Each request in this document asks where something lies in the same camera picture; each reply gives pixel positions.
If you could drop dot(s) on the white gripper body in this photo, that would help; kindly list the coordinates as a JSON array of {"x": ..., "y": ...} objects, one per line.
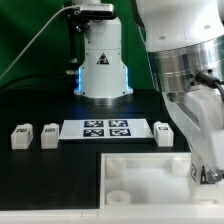
[{"x": 200, "y": 117}]

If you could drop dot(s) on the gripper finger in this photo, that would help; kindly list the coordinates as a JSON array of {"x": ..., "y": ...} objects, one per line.
[{"x": 213, "y": 177}]

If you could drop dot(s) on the white square table top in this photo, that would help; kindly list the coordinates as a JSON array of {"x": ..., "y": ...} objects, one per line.
[{"x": 130, "y": 180}]

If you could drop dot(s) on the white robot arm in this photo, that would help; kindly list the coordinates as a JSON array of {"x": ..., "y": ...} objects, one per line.
[{"x": 185, "y": 51}]

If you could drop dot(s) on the white L-shaped obstacle fence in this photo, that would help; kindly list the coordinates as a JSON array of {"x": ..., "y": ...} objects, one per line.
[{"x": 196, "y": 214}]

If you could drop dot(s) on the white AprilTag base sheet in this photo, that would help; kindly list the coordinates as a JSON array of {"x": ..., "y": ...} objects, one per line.
[{"x": 105, "y": 129}]

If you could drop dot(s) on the black camera on stand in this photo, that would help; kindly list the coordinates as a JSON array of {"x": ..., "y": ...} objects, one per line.
[{"x": 78, "y": 16}]

